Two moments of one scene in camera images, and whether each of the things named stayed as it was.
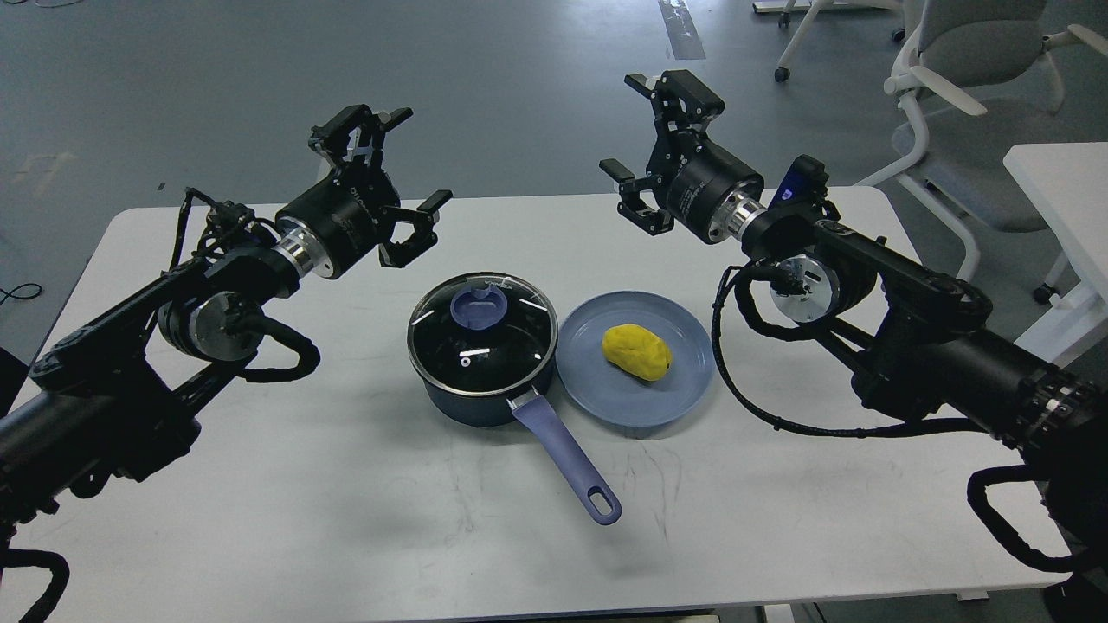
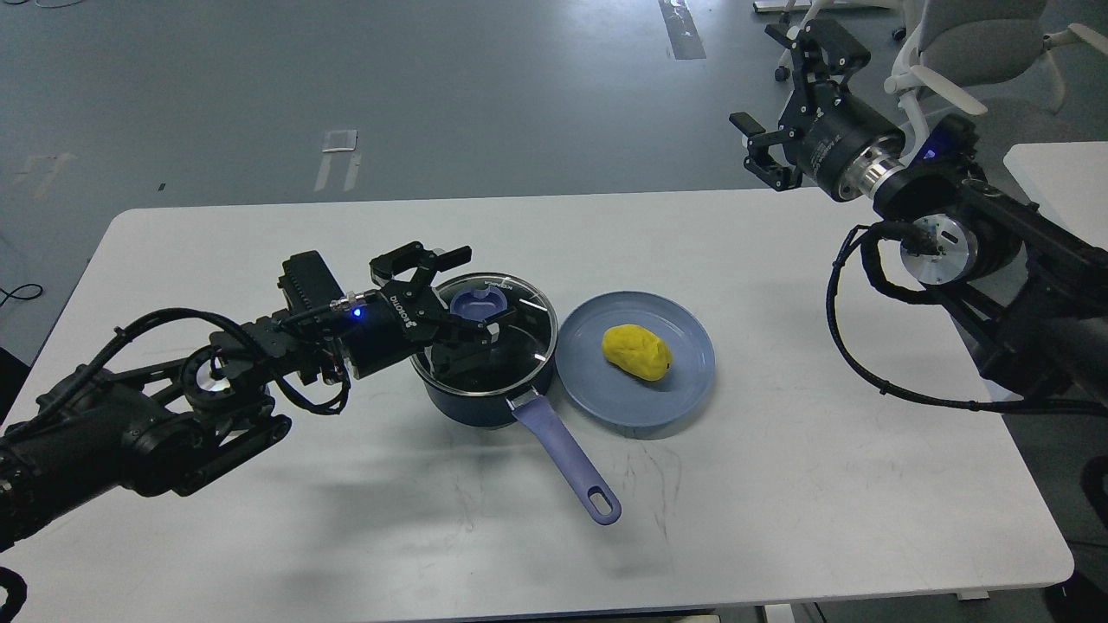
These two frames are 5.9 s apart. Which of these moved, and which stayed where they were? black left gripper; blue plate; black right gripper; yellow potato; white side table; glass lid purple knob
Moved: black right gripper; black left gripper
Stayed: blue plate; yellow potato; white side table; glass lid purple knob
